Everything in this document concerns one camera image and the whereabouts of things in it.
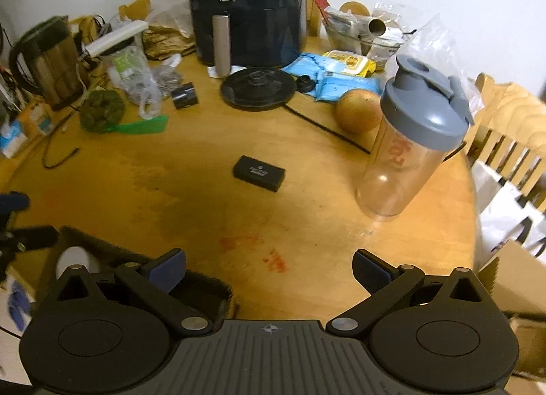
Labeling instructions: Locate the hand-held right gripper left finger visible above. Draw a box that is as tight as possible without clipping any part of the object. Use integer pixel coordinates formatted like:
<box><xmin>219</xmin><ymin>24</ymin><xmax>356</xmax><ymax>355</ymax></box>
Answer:
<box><xmin>57</xmin><ymin>249</ymin><xmax>214</xmax><ymax>337</ymax></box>

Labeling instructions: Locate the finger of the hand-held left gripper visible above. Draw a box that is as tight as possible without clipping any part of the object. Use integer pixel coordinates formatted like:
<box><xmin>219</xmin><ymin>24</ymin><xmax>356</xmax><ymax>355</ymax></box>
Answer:
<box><xmin>0</xmin><ymin>226</ymin><xmax>59</xmax><ymax>253</ymax></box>
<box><xmin>0</xmin><ymin>191</ymin><xmax>31</xmax><ymax>227</ymax></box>

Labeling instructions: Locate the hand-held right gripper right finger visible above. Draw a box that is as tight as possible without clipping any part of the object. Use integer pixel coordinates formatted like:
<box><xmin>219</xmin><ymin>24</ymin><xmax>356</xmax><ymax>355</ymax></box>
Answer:
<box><xmin>326</xmin><ymin>250</ymin><xmax>491</xmax><ymax>335</ymax></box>

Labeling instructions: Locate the white round jar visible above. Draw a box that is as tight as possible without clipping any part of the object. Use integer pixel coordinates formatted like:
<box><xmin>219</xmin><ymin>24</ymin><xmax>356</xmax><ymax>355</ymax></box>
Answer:
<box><xmin>55</xmin><ymin>245</ymin><xmax>101</xmax><ymax>280</ymax></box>

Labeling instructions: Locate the black case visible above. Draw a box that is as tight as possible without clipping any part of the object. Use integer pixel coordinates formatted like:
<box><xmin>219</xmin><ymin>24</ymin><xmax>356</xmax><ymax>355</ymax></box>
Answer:
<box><xmin>233</xmin><ymin>155</ymin><xmax>286</xmax><ymax>192</ymax></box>

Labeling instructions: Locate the blue and white carton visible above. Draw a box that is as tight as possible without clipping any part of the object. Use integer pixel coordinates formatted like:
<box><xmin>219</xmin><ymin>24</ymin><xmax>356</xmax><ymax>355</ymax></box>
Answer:
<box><xmin>0</xmin><ymin>117</ymin><xmax>30</xmax><ymax>159</ymax></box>

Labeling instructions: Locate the orange carton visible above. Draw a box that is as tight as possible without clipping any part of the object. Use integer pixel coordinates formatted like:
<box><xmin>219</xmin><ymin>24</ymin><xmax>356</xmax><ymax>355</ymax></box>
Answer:
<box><xmin>19</xmin><ymin>96</ymin><xmax>56</xmax><ymax>135</ymax></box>

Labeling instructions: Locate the dark green round pouch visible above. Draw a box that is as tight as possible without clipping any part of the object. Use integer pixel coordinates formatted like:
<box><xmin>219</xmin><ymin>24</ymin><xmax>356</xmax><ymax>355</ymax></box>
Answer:
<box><xmin>80</xmin><ymin>88</ymin><xmax>126</xmax><ymax>133</ymax></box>

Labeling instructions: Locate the white shopping bag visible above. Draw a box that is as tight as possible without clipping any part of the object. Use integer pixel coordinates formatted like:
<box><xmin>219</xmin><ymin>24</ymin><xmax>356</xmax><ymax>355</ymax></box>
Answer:
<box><xmin>471</xmin><ymin>160</ymin><xmax>546</xmax><ymax>265</ymax></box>

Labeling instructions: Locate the large cardboard box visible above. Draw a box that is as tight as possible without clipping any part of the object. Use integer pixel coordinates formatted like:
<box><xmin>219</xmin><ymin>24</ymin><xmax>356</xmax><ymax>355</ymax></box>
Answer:
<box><xmin>478</xmin><ymin>239</ymin><xmax>546</xmax><ymax>379</ymax></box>

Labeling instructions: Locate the green plastic comb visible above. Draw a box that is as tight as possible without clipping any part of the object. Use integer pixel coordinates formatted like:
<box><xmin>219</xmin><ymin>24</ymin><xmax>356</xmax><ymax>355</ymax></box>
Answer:
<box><xmin>106</xmin><ymin>115</ymin><xmax>168</xmax><ymax>135</ymax></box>

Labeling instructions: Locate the clear shaker bottle grey lid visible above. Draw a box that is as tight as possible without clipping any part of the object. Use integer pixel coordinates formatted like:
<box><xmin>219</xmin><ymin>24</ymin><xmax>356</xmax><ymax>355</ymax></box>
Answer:
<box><xmin>356</xmin><ymin>54</ymin><xmax>474</xmax><ymax>221</ymax></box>

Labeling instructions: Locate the round orange fruit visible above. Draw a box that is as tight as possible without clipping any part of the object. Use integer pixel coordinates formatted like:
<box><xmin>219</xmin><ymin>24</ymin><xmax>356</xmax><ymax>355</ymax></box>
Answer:
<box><xmin>335</xmin><ymin>90</ymin><xmax>383</xmax><ymax>135</ymax></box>

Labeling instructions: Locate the small black box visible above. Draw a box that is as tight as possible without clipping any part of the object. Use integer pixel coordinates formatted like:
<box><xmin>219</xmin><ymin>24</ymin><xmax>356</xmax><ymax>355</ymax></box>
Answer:
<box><xmin>172</xmin><ymin>83</ymin><xmax>200</xmax><ymax>110</ymax></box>

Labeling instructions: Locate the plastic bag with green label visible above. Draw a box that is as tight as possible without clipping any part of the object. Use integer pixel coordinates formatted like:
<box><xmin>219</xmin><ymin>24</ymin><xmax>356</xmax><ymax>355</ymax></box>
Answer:
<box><xmin>106</xmin><ymin>46</ymin><xmax>184</xmax><ymax>118</ymax></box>

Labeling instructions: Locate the blue wet wipes packet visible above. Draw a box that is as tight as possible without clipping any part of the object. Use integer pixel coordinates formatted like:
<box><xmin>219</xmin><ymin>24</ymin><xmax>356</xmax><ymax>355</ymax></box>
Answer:
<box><xmin>316</xmin><ymin>75</ymin><xmax>382</xmax><ymax>102</ymax></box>
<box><xmin>282</xmin><ymin>53</ymin><xmax>337</xmax><ymax>80</ymax></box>

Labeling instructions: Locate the long white box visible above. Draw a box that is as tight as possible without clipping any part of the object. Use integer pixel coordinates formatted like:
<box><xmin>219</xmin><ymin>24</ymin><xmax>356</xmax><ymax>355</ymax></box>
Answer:
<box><xmin>85</xmin><ymin>19</ymin><xmax>150</xmax><ymax>56</ymax></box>

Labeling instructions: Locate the black round kettle base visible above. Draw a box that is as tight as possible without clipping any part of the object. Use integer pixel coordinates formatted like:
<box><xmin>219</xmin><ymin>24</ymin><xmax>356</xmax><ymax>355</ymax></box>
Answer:
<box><xmin>220</xmin><ymin>68</ymin><xmax>297</xmax><ymax>111</ymax></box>

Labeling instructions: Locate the white paper slip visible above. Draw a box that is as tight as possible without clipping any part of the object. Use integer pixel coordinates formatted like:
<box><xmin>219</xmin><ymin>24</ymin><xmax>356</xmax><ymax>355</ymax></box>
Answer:
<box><xmin>207</xmin><ymin>64</ymin><xmax>246</xmax><ymax>79</ymax></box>

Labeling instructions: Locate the yellow wet wipes packet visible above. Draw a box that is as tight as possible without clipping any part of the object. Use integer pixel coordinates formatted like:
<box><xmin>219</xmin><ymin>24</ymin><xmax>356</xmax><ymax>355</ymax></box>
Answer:
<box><xmin>322</xmin><ymin>50</ymin><xmax>376</xmax><ymax>76</ymax></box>

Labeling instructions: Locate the wooden chair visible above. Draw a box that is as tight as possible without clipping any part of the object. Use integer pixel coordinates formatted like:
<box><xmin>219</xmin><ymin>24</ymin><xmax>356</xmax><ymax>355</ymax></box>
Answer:
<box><xmin>465</xmin><ymin>73</ymin><xmax>546</xmax><ymax>208</ymax></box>
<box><xmin>305</xmin><ymin>0</ymin><xmax>325</xmax><ymax>37</ymax></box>

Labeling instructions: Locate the crumpled brown paper bag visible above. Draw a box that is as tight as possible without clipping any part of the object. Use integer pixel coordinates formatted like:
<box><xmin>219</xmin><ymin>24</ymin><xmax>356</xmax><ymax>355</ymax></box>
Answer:
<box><xmin>143</xmin><ymin>26</ymin><xmax>197</xmax><ymax>60</ymax></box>

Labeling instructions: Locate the glass bowl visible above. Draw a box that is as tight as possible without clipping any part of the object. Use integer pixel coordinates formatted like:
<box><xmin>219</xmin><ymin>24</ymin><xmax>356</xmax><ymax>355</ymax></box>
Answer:
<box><xmin>326</xmin><ymin>11</ymin><xmax>406</xmax><ymax>56</ymax></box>

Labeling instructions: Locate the large clear plastic bag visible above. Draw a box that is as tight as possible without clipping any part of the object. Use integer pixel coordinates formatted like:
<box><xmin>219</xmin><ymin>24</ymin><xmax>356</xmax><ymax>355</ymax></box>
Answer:
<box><xmin>371</xmin><ymin>2</ymin><xmax>485</xmax><ymax>110</ymax></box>

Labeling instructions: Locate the silver foil roll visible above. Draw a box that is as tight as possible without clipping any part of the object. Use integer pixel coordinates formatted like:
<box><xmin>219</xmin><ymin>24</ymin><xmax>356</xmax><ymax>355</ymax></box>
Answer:
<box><xmin>356</xmin><ymin>17</ymin><xmax>387</xmax><ymax>37</ymax></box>

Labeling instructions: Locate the dark blue air fryer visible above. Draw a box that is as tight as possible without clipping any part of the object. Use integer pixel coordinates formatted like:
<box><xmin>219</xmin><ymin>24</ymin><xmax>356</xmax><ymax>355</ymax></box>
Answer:
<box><xmin>185</xmin><ymin>0</ymin><xmax>308</xmax><ymax>77</ymax></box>

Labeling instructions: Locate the round wooden lid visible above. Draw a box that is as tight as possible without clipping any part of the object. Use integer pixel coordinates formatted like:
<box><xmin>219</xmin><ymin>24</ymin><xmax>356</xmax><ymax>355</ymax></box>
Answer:
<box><xmin>340</xmin><ymin>1</ymin><xmax>371</xmax><ymax>18</ymax></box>

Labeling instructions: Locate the thin black cable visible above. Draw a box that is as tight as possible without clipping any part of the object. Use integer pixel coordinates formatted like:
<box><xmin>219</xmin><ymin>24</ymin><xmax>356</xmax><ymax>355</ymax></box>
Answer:
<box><xmin>43</xmin><ymin>122</ymin><xmax>82</xmax><ymax>169</ymax></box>

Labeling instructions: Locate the black kettle base cable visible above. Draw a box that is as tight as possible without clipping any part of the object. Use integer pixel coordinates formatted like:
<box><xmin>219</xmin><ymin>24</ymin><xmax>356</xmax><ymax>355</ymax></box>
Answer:
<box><xmin>284</xmin><ymin>104</ymin><xmax>372</xmax><ymax>154</ymax></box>

